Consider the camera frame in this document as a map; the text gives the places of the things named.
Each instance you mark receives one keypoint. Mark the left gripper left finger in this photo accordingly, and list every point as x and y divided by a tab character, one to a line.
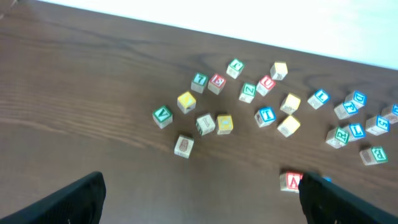
80	202

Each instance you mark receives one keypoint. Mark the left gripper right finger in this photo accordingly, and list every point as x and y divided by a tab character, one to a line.
324	202

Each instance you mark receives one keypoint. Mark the red A block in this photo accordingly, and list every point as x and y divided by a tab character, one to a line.
289	181

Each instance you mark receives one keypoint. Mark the green R block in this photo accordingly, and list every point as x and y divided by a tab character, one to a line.
337	137

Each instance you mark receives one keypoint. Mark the green B block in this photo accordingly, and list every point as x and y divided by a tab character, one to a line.
373	155

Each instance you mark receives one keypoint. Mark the yellow S block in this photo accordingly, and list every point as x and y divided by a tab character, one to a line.
289	125

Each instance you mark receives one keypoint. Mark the blue 5 block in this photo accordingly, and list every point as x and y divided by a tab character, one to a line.
377	125

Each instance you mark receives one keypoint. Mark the blue P block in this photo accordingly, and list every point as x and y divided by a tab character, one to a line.
345	110

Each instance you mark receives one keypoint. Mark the yellow C block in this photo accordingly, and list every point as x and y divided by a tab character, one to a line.
290	104

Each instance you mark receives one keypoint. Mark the blue T block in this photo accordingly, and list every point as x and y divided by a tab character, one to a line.
265	116

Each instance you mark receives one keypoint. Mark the blue L block upper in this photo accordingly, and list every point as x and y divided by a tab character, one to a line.
318	99

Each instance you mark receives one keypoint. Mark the blue D block right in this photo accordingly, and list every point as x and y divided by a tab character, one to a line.
390	113

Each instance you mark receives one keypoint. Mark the blue d block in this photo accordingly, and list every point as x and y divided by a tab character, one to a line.
357	98
390	113

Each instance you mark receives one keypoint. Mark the blue D block left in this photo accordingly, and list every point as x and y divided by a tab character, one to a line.
357	98

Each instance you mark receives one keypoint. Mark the pineapple picture block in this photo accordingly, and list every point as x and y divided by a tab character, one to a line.
184	146

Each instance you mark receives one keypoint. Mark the green V block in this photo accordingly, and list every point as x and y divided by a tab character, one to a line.
162	116

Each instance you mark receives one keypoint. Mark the yellow O block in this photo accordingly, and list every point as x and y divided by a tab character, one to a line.
224	124

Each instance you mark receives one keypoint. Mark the red U block left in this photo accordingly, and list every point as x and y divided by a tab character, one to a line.
265	85

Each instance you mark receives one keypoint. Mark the green Z block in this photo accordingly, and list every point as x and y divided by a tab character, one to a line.
247	93

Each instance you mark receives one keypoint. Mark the yellow block top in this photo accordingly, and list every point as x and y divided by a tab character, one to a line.
279	70

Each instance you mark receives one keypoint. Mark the plain I engraved block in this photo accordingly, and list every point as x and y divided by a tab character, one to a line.
205	124

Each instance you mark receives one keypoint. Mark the yellow K block left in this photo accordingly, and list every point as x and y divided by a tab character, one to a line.
186	102

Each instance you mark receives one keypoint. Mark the red E block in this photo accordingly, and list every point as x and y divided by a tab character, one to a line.
216	83

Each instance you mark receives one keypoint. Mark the green J block top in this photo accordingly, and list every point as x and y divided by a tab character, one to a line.
235	68

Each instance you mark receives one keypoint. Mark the green 7 block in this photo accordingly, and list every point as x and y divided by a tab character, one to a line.
199	82

